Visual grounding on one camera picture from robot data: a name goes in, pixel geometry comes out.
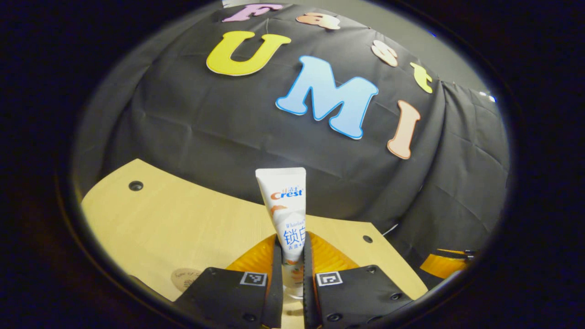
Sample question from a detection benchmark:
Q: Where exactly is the round cork coaster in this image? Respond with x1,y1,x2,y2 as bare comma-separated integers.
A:
171,267,202,293

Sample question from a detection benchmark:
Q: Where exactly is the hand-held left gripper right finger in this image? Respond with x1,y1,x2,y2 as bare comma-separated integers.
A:
302,231,414,329

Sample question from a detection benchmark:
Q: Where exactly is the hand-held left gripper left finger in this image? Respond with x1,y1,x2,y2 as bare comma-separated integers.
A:
174,233,285,329

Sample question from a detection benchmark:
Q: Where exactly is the black backdrop cloth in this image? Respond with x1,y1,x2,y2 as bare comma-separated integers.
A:
73,2,510,275

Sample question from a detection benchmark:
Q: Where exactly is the white toothpaste tube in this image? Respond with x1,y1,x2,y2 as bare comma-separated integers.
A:
255,167,308,300

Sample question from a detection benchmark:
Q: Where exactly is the light wooden desktop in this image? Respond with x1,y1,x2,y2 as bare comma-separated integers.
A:
81,159,429,329

